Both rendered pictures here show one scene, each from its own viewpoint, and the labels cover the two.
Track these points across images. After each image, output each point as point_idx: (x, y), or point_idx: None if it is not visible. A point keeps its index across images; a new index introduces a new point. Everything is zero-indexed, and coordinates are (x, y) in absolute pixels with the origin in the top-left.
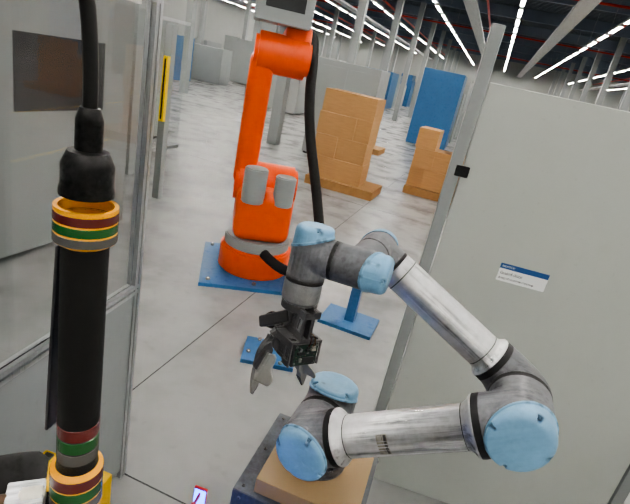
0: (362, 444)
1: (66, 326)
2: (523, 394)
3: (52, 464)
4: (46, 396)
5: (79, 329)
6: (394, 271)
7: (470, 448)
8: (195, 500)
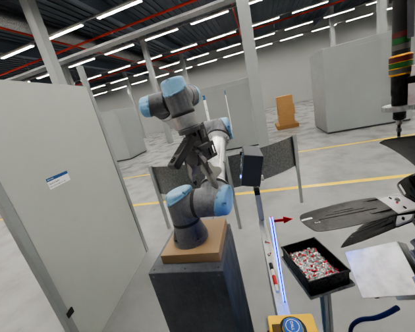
0: (224, 171)
1: None
2: (216, 119)
3: (411, 52)
4: (414, 18)
5: None
6: None
7: (226, 142)
8: (278, 219)
